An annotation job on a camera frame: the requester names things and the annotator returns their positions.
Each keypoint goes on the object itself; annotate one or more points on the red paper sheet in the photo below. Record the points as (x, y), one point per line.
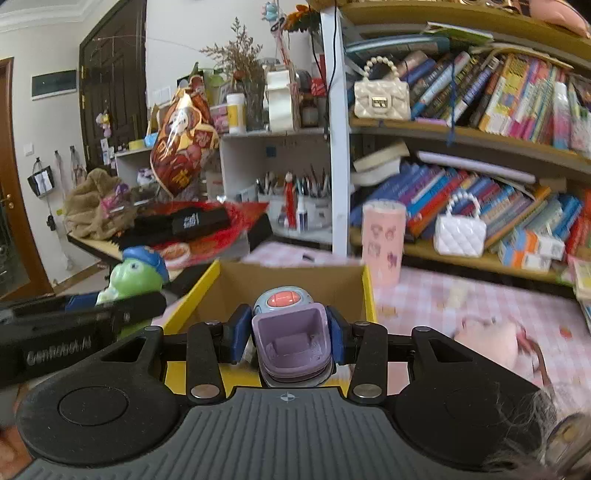
(231, 230)

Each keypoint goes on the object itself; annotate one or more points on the pink cylinder container with stickers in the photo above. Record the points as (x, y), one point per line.
(383, 244)

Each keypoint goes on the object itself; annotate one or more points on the cream quilted handbag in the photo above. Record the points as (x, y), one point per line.
(381, 99)

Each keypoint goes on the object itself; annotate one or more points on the brown plush blanket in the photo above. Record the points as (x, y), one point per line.
(90, 203)

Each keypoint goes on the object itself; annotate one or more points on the dark brown door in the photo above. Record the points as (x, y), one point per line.
(113, 92)

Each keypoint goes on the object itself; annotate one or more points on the row of colourful thin books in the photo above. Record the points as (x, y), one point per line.
(508, 101)

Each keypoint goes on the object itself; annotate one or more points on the pink printed table mat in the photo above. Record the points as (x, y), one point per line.
(429, 304)

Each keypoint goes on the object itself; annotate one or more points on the light brown wooden door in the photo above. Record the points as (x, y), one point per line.
(18, 207)

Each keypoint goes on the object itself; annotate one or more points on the wooden bookshelf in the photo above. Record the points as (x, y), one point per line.
(461, 134)

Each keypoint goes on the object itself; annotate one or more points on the orange and white box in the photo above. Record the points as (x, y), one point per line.
(526, 261)
(549, 244)

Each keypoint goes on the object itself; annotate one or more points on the pink plush bear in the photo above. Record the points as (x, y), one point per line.
(494, 344)

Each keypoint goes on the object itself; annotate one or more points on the grey fuzzy fur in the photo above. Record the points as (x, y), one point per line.
(545, 429)

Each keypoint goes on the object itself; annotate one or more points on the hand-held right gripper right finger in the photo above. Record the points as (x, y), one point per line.
(336, 334)

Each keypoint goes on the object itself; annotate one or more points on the black cloth band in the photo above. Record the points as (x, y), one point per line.
(184, 224)

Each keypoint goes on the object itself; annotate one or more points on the white rolled paper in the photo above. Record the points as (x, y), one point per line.
(475, 166)

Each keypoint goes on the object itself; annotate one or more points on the yellow cardboard box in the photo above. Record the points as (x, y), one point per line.
(295, 277)

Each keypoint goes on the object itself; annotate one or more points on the white jar yellow label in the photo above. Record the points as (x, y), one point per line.
(236, 113)

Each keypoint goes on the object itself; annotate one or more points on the grey and purple toy truck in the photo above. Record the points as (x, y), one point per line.
(293, 337)

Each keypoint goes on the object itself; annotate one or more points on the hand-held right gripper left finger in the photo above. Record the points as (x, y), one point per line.
(238, 332)

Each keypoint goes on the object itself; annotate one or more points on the white tape dispenser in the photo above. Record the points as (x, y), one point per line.
(282, 101)

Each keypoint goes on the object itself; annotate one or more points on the row of blue and red books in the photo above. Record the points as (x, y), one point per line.
(508, 207)

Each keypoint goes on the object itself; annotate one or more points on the thick white book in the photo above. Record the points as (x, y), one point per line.
(381, 161)

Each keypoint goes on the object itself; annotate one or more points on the red snack bag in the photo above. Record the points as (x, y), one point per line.
(182, 147)

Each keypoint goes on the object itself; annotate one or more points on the white side shelf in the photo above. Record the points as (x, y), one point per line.
(244, 161)

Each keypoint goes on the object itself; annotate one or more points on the dried flowers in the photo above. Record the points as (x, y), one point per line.
(235, 55)

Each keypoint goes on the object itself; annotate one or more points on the hanging grey bag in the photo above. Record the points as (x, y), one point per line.
(41, 182)

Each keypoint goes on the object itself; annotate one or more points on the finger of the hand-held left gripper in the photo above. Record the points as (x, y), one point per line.
(145, 307)

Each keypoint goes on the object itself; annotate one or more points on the green frog toy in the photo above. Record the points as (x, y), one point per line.
(136, 279)

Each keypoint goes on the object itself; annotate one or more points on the pen holder with pens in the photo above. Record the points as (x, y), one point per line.
(304, 203)

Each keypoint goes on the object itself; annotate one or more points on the white quilted handbag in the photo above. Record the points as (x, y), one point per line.
(459, 235)

